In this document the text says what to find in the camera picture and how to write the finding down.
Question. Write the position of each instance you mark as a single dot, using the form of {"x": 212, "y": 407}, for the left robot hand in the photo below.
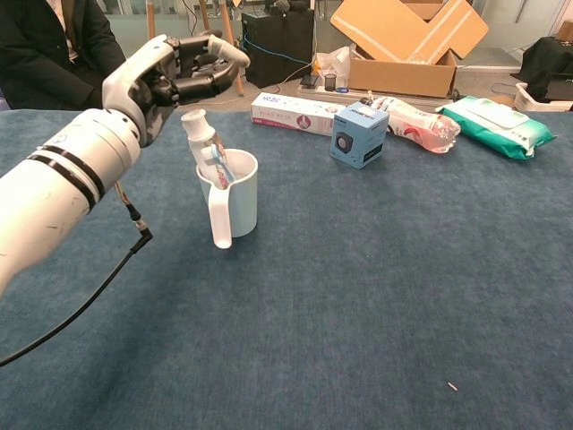
{"x": 143, "y": 85}

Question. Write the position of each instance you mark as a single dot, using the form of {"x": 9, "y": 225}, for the white toothpaste tube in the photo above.
{"x": 199, "y": 139}

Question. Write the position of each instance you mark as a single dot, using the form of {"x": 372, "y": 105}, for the light blue toothbrush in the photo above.
{"x": 219, "y": 163}

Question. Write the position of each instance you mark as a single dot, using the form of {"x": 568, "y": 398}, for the long white pink box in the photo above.
{"x": 286, "y": 114}

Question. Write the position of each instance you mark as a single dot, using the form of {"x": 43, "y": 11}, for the brown mesh pen holder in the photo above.
{"x": 330, "y": 83}

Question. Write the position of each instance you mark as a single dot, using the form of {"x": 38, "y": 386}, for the blue cube speaker box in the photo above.
{"x": 358, "y": 139}

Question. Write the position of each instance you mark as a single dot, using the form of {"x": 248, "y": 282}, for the open cardboard box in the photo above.
{"x": 403, "y": 76}

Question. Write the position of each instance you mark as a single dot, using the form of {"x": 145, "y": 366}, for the wooden easel leg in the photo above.
{"x": 228, "y": 22}
{"x": 151, "y": 18}
{"x": 205, "y": 13}

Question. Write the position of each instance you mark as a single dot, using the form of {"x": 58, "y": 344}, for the person in black coat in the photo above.
{"x": 36, "y": 54}

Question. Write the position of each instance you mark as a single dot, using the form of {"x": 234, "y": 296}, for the black computer tower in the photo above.
{"x": 277, "y": 49}

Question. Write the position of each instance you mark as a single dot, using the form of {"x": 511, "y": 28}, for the small black device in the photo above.
{"x": 309, "y": 81}

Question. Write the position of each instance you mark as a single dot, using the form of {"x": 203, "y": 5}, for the long white power strip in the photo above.
{"x": 313, "y": 93}

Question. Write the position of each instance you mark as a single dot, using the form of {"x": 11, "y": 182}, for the white plastic bag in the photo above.
{"x": 333, "y": 60}

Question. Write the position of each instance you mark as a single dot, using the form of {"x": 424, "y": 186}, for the blue table cloth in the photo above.
{"x": 313, "y": 291}

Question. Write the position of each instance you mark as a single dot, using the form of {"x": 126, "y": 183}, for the pink white plastic package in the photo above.
{"x": 416, "y": 123}

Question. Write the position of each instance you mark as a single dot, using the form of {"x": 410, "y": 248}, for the green wet wipes pack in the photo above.
{"x": 492, "y": 125}

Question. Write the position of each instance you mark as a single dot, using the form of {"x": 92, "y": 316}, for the white plastic bin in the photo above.
{"x": 537, "y": 105}

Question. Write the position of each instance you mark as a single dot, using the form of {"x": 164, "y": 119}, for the black cloth cover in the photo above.
{"x": 546, "y": 62}

